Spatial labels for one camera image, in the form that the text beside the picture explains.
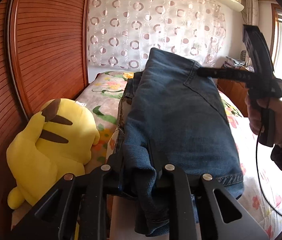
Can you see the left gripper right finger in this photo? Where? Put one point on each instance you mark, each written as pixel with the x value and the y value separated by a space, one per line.
pixel 200 188

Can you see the blue denim jeans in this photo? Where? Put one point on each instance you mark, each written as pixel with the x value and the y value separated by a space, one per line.
pixel 179 114

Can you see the strawberry print white bedsheet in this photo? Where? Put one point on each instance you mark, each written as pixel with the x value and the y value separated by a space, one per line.
pixel 262 196

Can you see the floral yellow blanket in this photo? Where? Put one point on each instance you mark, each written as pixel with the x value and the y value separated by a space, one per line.
pixel 102 98

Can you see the person's right hand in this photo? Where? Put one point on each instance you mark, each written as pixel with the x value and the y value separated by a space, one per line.
pixel 254 116

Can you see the wooden side cabinet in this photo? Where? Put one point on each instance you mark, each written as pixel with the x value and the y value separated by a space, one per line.
pixel 236 92

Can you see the yellow Pikachu plush toy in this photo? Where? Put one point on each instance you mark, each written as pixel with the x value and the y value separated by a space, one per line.
pixel 57 140

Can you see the pink circle patterned curtain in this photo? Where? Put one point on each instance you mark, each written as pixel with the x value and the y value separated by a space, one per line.
pixel 122 32

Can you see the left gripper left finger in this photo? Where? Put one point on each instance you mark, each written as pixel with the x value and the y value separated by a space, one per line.
pixel 75 207

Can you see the wooden slatted wardrobe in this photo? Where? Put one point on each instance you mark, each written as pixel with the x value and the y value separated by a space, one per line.
pixel 42 56

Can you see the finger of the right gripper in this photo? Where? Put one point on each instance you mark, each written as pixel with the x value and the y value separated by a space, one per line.
pixel 227 74

